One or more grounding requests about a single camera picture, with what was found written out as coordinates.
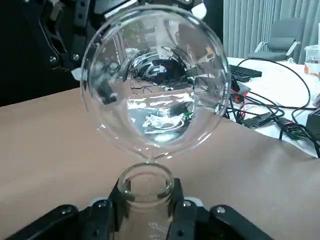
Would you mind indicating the black plug adapter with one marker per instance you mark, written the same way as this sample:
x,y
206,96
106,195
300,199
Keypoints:
x,y
257,120

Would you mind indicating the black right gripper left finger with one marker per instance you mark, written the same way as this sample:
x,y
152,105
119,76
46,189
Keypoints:
x,y
100,220

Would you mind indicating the black keyboard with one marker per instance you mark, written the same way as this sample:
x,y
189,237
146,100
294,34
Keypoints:
x,y
246,72

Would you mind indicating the grey office chair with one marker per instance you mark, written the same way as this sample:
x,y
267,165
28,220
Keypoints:
x,y
282,35

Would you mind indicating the grey usb hub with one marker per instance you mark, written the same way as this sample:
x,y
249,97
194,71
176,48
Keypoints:
x,y
241,92

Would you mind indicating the clear plastic drink cup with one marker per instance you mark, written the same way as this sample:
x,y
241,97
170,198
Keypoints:
x,y
312,60

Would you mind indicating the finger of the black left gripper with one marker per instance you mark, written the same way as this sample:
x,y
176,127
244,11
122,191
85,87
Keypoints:
x,y
62,37
196,6

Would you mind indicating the clear glass conical flask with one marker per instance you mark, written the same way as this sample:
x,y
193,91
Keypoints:
x,y
145,212

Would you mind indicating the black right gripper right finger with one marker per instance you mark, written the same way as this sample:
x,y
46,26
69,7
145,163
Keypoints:
x,y
190,222

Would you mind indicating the clear glass beaker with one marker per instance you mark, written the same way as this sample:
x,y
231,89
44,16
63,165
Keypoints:
x,y
155,82

